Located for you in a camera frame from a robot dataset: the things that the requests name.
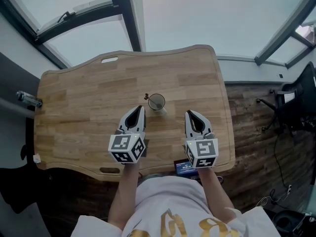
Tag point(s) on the black round container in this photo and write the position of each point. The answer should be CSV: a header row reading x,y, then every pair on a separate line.
x,y
288,222

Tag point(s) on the white shirt with gold print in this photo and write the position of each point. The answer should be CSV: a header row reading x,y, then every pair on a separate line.
x,y
170,201

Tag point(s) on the black window frame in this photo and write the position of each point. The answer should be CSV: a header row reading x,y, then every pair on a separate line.
x,y
124,13

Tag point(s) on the black office chair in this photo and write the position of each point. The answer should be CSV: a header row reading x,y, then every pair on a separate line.
x,y
301,100

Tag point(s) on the black clamp knob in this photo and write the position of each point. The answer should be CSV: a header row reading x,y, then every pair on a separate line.
x,y
24,152

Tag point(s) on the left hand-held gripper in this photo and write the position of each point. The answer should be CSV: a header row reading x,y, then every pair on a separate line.
x,y
123,146

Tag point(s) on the black bulky item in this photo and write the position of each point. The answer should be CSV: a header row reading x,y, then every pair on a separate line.
x,y
19,189

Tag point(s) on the person's right forearm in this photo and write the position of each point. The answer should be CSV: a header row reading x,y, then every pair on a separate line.
x,y
214,194

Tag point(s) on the small metal spoon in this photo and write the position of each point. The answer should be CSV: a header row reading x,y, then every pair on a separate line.
x,y
146,96

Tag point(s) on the person's left forearm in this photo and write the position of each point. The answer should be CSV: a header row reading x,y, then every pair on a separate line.
x,y
123,194

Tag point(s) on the small white tag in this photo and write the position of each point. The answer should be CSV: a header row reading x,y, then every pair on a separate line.
x,y
37,158

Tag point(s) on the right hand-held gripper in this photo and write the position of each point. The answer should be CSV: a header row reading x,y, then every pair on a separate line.
x,y
205,150

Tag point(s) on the small black screen device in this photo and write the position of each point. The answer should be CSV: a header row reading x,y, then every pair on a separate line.
x,y
185,168

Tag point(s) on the white cup with dark rim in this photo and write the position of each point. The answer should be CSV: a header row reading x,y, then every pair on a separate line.
x,y
161,111

